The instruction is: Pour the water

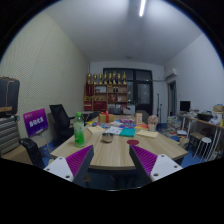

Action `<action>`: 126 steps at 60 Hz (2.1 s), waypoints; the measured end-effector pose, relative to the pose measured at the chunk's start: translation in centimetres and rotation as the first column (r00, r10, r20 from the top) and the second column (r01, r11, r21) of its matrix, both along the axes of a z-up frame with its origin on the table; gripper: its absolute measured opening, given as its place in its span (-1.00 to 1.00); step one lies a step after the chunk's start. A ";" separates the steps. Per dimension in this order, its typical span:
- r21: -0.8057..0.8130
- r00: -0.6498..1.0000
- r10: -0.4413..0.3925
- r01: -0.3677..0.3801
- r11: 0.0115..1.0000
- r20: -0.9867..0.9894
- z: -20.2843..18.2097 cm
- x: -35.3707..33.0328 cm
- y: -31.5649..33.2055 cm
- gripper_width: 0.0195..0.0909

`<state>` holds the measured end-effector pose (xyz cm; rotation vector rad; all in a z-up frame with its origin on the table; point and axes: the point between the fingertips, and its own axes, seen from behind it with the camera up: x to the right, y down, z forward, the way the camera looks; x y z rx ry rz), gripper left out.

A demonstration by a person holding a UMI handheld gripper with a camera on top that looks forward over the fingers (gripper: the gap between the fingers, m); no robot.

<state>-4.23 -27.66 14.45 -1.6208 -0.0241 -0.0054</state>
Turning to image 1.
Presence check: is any brown wooden stool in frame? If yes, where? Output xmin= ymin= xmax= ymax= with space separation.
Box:
xmin=189 ymin=131 xmax=204 ymax=148

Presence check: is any wooden shelf unit with trophies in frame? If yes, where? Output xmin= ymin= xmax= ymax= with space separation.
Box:
xmin=83 ymin=70 xmax=129 ymax=113

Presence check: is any small yellow notebook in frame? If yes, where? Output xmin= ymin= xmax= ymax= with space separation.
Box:
xmin=87 ymin=125 xmax=106 ymax=135

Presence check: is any potted pink flower plant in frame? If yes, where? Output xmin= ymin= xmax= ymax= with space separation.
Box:
xmin=147 ymin=114 xmax=160 ymax=132

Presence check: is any dark glass door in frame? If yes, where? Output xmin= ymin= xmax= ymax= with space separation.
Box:
xmin=103 ymin=68 xmax=154 ymax=116

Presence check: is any white air conditioner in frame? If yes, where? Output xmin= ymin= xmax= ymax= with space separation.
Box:
xmin=165 ymin=68 xmax=178 ymax=81

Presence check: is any black box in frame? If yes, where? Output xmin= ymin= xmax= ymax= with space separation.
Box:
xmin=197 ymin=113 xmax=214 ymax=123

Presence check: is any red and yellow booklet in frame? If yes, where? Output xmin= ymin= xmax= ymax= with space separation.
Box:
xmin=134 ymin=123 xmax=150 ymax=131

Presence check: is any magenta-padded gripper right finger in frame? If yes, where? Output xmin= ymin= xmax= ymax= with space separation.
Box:
xmin=128 ymin=144 xmax=184 ymax=187

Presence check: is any green drink bottle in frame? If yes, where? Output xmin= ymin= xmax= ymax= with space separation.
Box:
xmin=73 ymin=112 xmax=86 ymax=149

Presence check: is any large yellow notebook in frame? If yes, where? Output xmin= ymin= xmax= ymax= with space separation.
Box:
xmin=135 ymin=129 xmax=159 ymax=139

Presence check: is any wooden side desk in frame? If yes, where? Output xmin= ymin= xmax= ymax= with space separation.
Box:
xmin=176 ymin=113 xmax=224 ymax=161

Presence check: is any small orange carton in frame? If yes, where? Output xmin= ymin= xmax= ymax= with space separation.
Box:
xmin=134 ymin=112 xmax=144 ymax=125

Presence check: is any grey ribbed suitcase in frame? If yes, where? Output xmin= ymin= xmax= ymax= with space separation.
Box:
xmin=0 ymin=115 xmax=21 ymax=155

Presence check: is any blue colourful magazine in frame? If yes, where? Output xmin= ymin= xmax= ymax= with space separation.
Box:
xmin=91 ymin=121 xmax=111 ymax=130

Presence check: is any white printed booklet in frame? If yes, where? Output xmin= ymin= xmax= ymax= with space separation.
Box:
xmin=105 ymin=126 xmax=124 ymax=136

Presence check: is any teal book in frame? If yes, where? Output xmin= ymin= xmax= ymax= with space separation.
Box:
xmin=119 ymin=127 xmax=136 ymax=138

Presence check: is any yellow gift box red ribbon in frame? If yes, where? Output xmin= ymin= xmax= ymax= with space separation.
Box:
xmin=98 ymin=111 xmax=116 ymax=124

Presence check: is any dark suitcase with tan trim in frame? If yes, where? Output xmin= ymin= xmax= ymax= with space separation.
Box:
xmin=0 ymin=76 xmax=21 ymax=118

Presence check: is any purple sign board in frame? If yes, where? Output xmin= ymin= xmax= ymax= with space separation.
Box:
xmin=22 ymin=108 xmax=50 ymax=138

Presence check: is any pile of books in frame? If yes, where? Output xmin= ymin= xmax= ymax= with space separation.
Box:
xmin=165 ymin=116 xmax=183 ymax=134

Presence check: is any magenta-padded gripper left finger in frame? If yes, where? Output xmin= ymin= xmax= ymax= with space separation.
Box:
xmin=43 ymin=144 xmax=95 ymax=188

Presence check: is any white round stool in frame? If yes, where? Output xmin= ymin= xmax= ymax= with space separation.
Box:
xmin=196 ymin=136 xmax=213 ymax=159

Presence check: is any ceiling tube light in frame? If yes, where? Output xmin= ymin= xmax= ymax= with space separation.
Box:
xmin=138 ymin=0 xmax=148 ymax=18

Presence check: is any small steel cup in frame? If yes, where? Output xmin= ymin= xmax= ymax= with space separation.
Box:
xmin=101 ymin=132 xmax=115 ymax=144

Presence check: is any black computer monitor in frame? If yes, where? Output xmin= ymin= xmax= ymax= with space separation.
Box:
xmin=179 ymin=100 xmax=192 ymax=113

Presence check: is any black mesh chair back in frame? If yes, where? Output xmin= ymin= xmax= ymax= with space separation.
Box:
xmin=18 ymin=137 xmax=46 ymax=169

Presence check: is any black office chair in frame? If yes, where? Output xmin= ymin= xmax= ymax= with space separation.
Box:
xmin=49 ymin=103 xmax=76 ymax=144

